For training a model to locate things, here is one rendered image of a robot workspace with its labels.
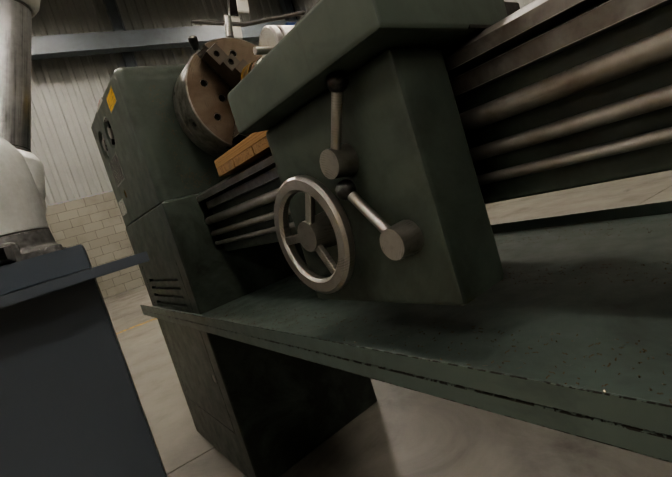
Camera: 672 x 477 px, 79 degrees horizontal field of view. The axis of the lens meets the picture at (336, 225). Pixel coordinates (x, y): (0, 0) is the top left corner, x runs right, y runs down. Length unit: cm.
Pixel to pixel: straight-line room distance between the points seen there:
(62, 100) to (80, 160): 145
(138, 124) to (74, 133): 1044
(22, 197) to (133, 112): 39
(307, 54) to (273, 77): 7
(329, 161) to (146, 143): 83
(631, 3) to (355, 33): 22
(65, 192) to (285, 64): 1099
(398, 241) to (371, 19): 20
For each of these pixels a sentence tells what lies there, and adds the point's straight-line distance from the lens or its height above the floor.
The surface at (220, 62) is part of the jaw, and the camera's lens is 116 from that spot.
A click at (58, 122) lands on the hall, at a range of 1177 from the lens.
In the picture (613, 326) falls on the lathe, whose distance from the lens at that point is 50.
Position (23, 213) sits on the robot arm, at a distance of 100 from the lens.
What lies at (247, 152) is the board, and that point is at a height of 88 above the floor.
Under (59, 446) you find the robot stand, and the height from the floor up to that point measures 46.
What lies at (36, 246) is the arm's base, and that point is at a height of 82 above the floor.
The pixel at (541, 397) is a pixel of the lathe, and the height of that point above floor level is 55.
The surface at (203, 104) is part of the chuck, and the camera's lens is 114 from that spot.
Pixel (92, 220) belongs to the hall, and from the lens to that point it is 1123.
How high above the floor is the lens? 75
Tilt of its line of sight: 4 degrees down
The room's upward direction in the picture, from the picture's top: 17 degrees counter-clockwise
